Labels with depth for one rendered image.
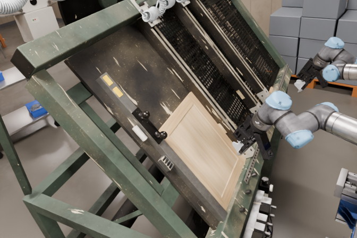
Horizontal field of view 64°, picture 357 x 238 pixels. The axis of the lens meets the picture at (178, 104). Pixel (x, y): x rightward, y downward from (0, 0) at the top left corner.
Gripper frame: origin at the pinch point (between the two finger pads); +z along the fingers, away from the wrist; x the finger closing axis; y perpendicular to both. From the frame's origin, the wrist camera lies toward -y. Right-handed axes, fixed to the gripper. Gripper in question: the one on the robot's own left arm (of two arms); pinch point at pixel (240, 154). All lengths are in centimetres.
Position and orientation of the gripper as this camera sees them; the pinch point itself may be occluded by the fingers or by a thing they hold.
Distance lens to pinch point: 124.7
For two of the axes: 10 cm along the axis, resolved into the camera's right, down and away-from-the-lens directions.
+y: -6.3, -6.9, 3.5
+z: -2.8, 6.2, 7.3
